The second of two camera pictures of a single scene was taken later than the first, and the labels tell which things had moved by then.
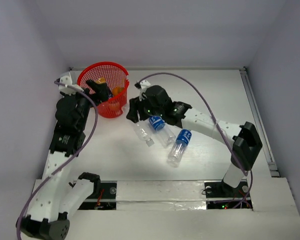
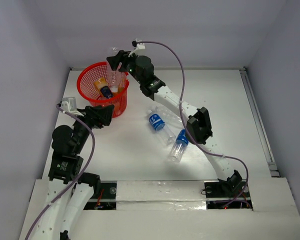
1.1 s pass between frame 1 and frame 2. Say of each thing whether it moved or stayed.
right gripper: moved
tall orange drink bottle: stayed
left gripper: moved
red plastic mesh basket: stayed
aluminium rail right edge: stayed
